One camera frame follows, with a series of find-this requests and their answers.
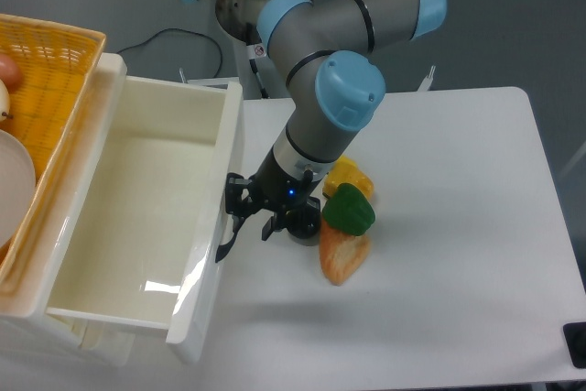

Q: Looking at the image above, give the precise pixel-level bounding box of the black toy plum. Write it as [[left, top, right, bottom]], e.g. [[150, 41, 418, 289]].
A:
[[286, 207, 320, 240]]

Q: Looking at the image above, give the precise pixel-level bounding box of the black corner device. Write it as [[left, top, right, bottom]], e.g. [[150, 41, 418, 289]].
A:
[[562, 322, 586, 369]]

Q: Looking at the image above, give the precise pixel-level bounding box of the white drawer cabinet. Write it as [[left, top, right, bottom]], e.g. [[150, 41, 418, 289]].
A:
[[1, 53, 131, 364]]

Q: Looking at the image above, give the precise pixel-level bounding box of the black cable on floor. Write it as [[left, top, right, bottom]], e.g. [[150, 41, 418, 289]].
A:
[[114, 27, 224, 81]]

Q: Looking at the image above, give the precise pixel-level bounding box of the orange toy strawberry slice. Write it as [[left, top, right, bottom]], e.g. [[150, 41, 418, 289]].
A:
[[319, 218, 371, 286]]

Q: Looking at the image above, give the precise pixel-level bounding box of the white table frame bracket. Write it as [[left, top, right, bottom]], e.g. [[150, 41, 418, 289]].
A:
[[418, 65, 436, 92]]

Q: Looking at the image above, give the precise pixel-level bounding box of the green toy pepper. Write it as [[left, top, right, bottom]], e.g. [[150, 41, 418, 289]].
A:
[[322, 183, 376, 236]]

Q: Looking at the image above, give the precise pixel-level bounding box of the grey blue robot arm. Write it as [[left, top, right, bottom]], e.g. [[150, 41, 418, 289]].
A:
[[224, 0, 447, 239]]

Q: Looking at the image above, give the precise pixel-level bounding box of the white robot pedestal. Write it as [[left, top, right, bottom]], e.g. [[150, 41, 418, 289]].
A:
[[214, 0, 317, 101]]

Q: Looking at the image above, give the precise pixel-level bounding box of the red toy apple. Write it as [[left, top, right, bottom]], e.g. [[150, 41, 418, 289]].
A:
[[0, 53, 23, 91]]

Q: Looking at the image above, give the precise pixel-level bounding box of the yellow woven basket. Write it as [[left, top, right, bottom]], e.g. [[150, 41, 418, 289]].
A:
[[1, 14, 106, 290]]

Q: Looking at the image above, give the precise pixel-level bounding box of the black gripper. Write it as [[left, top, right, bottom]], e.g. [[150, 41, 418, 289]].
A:
[[224, 150, 323, 244]]

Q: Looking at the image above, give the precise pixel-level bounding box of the white plate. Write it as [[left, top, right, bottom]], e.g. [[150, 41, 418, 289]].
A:
[[1, 131, 36, 248]]

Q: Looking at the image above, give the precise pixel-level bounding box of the orange toy pepper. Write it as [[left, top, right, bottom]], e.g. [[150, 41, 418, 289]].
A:
[[322, 156, 374, 200]]

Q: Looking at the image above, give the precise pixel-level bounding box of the black top drawer handle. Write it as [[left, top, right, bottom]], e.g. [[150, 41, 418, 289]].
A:
[[215, 229, 238, 264]]

